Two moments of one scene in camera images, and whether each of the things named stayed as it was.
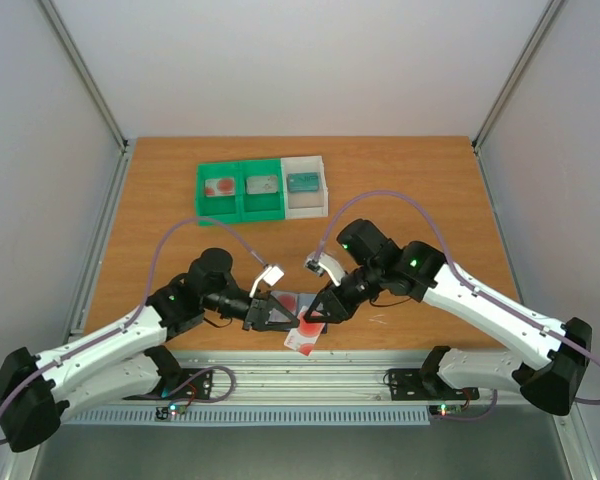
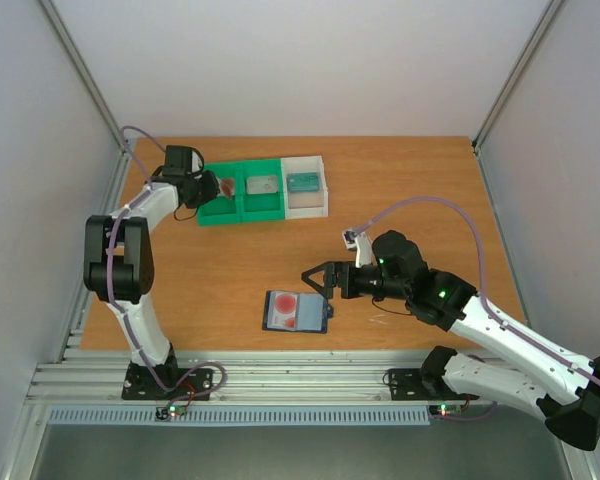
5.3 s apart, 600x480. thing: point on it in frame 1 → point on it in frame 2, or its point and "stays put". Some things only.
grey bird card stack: [261, 184] stays put
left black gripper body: [256, 312] → [201, 192]
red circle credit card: [304, 336] → [226, 186]
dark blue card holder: [292, 301] stays put
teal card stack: [304, 182] stays put
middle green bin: [261, 206] stays put
